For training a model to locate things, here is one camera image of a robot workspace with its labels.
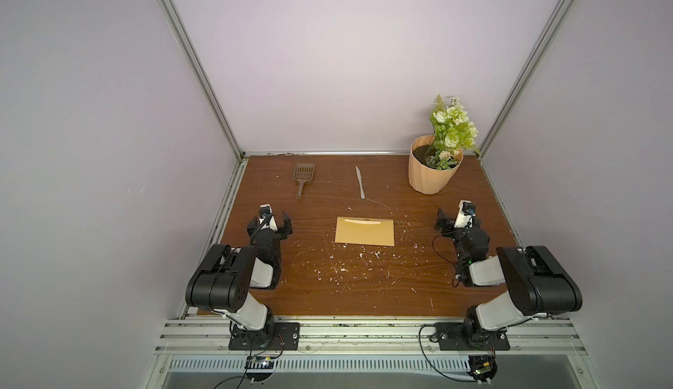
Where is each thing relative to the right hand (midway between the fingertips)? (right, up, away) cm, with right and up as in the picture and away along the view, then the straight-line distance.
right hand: (460, 204), depth 88 cm
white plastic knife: (-33, +4, +19) cm, 38 cm away
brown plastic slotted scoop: (-59, +11, +26) cm, 65 cm away
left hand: (-65, -3, +2) cm, 65 cm away
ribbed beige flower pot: (-10, +9, +10) cm, 16 cm away
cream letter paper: (-32, -8, +10) cm, 35 cm away
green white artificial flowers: (-3, +25, -2) cm, 25 cm away
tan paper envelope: (-39, -11, +8) cm, 41 cm away
